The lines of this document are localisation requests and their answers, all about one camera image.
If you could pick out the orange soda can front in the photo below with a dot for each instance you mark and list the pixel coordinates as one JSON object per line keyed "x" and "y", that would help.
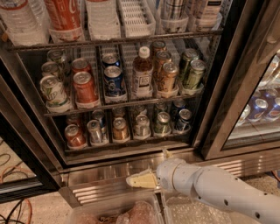
{"x": 120, "y": 129}

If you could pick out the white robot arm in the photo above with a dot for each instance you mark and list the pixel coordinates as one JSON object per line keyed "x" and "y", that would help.
{"x": 212, "y": 186}

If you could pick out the green can bottom shelf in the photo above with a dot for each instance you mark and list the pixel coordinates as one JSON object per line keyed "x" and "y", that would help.
{"x": 162, "y": 124}

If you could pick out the silver white can bottom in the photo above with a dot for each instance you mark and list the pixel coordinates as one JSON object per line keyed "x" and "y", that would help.
{"x": 142, "y": 126}

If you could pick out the blue can bottom shelf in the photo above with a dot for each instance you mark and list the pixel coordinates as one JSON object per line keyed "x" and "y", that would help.
{"x": 183, "y": 121}

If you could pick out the silver can bottom shelf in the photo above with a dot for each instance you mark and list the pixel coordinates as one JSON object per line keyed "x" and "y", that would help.
{"x": 95, "y": 131}

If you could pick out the red can bottom shelf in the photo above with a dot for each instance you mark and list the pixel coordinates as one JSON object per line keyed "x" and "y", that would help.
{"x": 74, "y": 136}

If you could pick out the gold brown can front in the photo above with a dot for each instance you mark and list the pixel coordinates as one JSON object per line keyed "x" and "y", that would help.
{"x": 167, "y": 77}

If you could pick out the gold brown can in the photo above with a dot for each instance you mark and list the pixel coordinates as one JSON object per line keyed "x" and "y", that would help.
{"x": 167, "y": 77}
{"x": 160, "y": 58}

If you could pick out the blue pepsi can middle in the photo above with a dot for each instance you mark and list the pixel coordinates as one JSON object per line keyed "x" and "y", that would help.
{"x": 113, "y": 78}

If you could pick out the fridge right glass door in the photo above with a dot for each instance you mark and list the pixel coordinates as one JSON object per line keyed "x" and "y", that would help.
{"x": 226, "y": 137}

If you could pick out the green tall can front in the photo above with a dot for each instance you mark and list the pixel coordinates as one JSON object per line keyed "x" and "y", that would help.
{"x": 196, "y": 72}

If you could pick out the green tall can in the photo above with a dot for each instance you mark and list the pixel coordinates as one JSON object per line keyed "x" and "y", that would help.
{"x": 187, "y": 56}
{"x": 196, "y": 72}

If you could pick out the red soda can middle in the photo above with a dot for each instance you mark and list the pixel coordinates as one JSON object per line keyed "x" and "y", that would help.
{"x": 84, "y": 85}

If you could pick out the blue pepsi can right fridge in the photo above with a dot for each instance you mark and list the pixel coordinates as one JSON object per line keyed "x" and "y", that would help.
{"x": 258, "y": 107}

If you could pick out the green tall can rear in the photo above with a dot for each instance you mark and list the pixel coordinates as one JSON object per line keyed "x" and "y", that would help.
{"x": 187, "y": 56}

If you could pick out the blue can middle rear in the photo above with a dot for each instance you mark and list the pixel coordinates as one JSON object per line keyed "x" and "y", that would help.
{"x": 110, "y": 60}

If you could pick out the green white 7up can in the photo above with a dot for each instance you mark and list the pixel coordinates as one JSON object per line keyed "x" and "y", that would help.
{"x": 57, "y": 100}

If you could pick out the red can middle rear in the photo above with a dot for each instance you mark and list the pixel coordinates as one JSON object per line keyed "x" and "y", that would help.
{"x": 81, "y": 65}

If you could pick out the left clear plastic bin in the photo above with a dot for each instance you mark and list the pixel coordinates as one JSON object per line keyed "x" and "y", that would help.
{"x": 129, "y": 208}

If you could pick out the clear plastic bin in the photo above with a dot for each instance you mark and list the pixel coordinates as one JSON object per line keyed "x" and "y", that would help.
{"x": 179, "y": 209}
{"x": 129, "y": 208}

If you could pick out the right clear plastic bin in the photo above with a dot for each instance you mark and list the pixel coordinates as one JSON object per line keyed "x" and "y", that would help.
{"x": 179, "y": 209}

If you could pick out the iced tea bottle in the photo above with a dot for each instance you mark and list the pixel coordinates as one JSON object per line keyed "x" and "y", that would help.
{"x": 142, "y": 72}

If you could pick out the white empty plastic tray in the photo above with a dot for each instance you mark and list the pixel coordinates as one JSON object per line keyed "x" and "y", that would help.
{"x": 137, "y": 18}

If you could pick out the red coca cola bottle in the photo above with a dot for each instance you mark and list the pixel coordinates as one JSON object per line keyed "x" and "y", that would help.
{"x": 65, "y": 19}

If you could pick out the clear water bottle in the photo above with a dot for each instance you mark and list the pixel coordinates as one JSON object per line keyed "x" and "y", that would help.
{"x": 26, "y": 21}

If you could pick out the middle wire shelf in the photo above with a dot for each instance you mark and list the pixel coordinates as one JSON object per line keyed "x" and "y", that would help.
{"x": 123, "y": 104}

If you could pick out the wire shelf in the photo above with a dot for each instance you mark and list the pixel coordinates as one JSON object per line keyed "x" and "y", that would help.
{"x": 123, "y": 104}
{"x": 115, "y": 41}

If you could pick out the top wire shelf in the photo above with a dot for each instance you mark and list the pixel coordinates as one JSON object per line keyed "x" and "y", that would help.
{"x": 115, "y": 41}

